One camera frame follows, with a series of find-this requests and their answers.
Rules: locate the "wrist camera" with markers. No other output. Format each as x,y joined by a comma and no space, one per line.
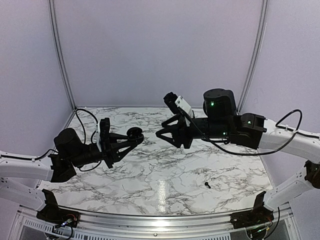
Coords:
102,130
176,103

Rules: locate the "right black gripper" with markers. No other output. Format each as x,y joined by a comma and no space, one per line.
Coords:
179,131

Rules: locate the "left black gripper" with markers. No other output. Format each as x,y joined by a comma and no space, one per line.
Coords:
113,152

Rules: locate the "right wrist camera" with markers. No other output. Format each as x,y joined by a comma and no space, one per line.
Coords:
176,103

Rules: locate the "aluminium corner post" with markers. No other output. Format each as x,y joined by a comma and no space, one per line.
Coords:
259,38
59,53

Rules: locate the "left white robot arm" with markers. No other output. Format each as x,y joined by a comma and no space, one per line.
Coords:
60,167

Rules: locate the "aluminium front frame rail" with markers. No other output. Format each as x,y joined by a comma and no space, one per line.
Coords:
106,226

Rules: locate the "black earbud charging case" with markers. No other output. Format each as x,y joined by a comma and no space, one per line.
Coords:
135,134

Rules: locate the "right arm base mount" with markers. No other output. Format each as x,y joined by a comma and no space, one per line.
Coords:
259,214

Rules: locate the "left aluminium corner post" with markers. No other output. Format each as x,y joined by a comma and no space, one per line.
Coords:
59,53

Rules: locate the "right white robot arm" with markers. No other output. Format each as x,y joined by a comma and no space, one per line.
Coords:
222,123

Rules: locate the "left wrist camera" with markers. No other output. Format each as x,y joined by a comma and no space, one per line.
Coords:
102,130

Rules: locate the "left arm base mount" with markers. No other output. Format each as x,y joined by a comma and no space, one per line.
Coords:
51,212

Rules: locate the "right aluminium corner post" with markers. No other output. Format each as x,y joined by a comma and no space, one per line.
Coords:
259,38

